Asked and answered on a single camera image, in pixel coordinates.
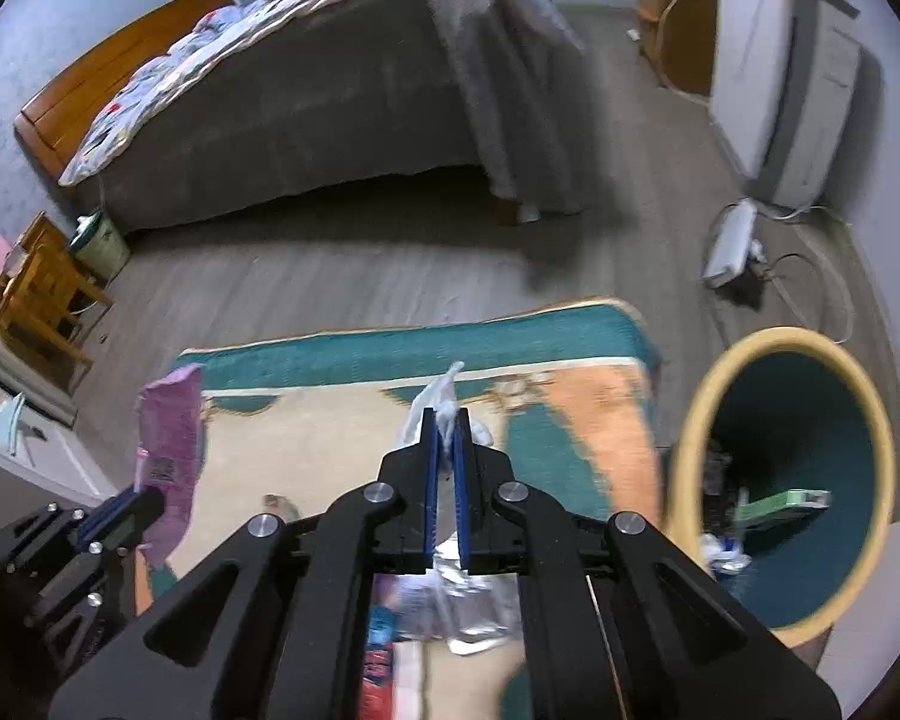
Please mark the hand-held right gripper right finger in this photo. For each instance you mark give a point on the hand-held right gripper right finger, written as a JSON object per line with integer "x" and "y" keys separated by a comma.
{"x": 607, "y": 615}

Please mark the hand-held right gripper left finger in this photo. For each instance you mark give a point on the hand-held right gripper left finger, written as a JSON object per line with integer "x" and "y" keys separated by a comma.
{"x": 330, "y": 615}

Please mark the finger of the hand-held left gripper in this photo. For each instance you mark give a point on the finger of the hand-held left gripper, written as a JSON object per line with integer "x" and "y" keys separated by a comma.
{"x": 112, "y": 517}
{"x": 97, "y": 585}

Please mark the pink packet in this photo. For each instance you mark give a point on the pink packet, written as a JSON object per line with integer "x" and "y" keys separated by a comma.
{"x": 169, "y": 427}

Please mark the clear plastic bag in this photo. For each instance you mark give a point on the clear plastic bag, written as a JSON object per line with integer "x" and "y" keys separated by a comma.
{"x": 472, "y": 607}

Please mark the pale green carton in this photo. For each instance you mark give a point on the pale green carton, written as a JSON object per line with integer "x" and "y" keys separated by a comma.
{"x": 784, "y": 504}

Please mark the yellow-rimmed teal waste bin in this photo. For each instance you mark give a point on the yellow-rimmed teal waste bin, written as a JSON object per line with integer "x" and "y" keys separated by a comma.
{"x": 795, "y": 405}

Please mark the red blue printed packet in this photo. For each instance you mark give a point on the red blue printed packet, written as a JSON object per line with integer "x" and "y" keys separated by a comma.
{"x": 394, "y": 652}

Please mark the white low cabinet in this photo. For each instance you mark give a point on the white low cabinet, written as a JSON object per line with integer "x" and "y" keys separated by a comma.
{"x": 52, "y": 457}

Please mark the small brown scrap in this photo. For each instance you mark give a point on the small brown scrap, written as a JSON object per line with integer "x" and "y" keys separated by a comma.
{"x": 275, "y": 502}

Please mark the pale blue plastic item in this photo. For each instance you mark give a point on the pale blue plastic item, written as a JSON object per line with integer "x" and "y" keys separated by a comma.
{"x": 11, "y": 424}

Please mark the teal orange quilted mat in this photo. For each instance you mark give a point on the teal orange quilted mat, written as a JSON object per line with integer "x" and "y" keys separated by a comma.
{"x": 307, "y": 450}

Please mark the wooden nightstand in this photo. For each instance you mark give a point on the wooden nightstand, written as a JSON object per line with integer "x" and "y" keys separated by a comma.
{"x": 41, "y": 292}

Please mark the pale green lidded bin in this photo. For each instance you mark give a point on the pale green lidded bin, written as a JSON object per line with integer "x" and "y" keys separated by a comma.
{"x": 101, "y": 247}

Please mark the white power strip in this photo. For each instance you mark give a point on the white power strip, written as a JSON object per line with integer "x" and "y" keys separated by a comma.
{"x": 727, "y": 244}

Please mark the bed with grey cover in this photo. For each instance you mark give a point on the bed with grey cover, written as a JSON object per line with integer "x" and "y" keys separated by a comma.
{"x": 217, "y": 37}

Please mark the white air purifier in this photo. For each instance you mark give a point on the white air purifier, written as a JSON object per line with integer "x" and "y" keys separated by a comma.
{"x": 757, "y": 75}

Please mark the wooden cabinet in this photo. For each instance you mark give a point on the wooden cabinet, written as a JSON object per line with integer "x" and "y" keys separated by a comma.
{"x": 690, "y": 37}

